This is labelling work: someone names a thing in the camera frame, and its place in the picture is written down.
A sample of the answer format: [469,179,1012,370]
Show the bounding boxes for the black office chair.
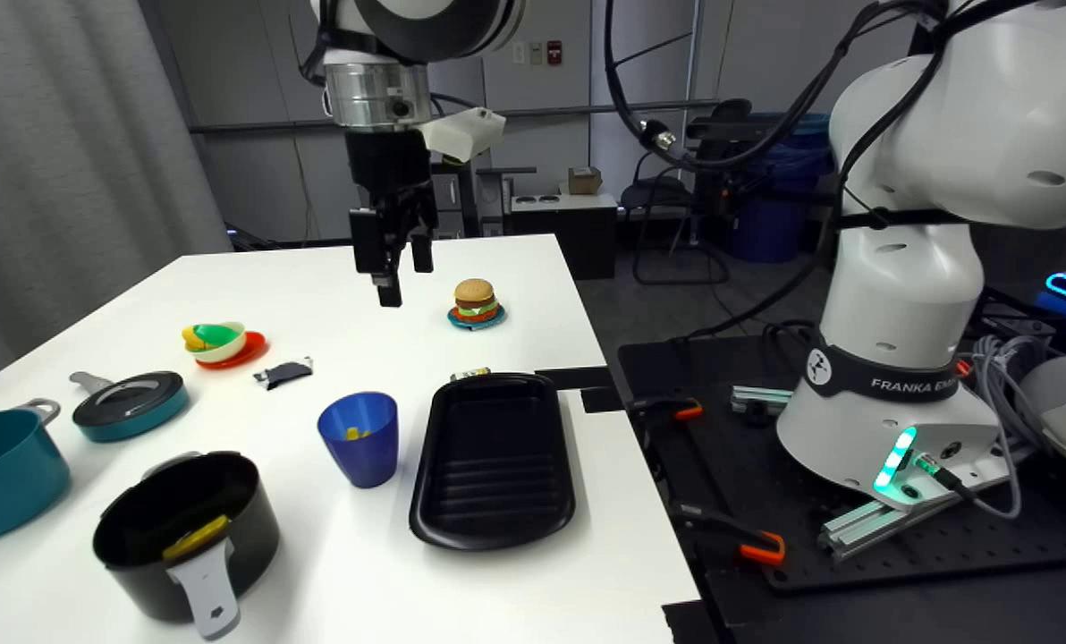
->
[621,141,734,289]

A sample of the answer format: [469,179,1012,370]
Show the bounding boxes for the teal cooking pot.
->
[0,398,76,550]

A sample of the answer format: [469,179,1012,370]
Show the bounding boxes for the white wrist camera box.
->
[417,103,511,170]

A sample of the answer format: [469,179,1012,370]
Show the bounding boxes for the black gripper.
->
[344,125,441,311]

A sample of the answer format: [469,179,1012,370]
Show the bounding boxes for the small teal plate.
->
[445,300,509,332]

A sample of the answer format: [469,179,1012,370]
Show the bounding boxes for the black ridged grill tray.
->
[410,370,580,554]

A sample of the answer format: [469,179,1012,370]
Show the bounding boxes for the black flat table bracket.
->
[531,361,628,414]

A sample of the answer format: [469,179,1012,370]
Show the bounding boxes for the small red plate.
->
[193,331,272,371]

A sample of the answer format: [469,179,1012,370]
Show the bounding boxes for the grey cable bundle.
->
[962,331,1056,528]

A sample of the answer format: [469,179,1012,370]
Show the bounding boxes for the small cardboard box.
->
[566,165,604,200]

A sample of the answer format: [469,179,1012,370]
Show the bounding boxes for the black pot with grey handle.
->
[90,448,283,644]

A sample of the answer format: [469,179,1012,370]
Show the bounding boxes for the blue plastic cup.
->
[317,391,401,490]

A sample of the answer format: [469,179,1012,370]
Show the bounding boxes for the blue plastic barrel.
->
[724,113,844,265]

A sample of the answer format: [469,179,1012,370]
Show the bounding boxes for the dark low cabinet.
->
[430,158,482,239]

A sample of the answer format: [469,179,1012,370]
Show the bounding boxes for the small teal frying pan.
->
[69,370,193,448]

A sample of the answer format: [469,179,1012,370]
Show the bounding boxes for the small black white card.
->
[252,355,320,393]

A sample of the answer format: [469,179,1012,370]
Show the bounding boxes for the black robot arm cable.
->
[600,0,1021,230]

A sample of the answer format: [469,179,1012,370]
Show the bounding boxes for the aluminium profile rail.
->
[817,459,1016,565]

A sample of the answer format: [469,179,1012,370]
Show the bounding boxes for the grey curtain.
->
[0,0,232,398]

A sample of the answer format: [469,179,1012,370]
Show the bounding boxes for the black clamp with orange handle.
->
[624,391,708,433]
[673,498,791,572]

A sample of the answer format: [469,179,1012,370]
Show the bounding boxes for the toy burger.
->
[451,276,503,324]

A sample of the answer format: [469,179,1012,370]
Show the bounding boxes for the toy bowl with green food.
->
[178,319,252,370]

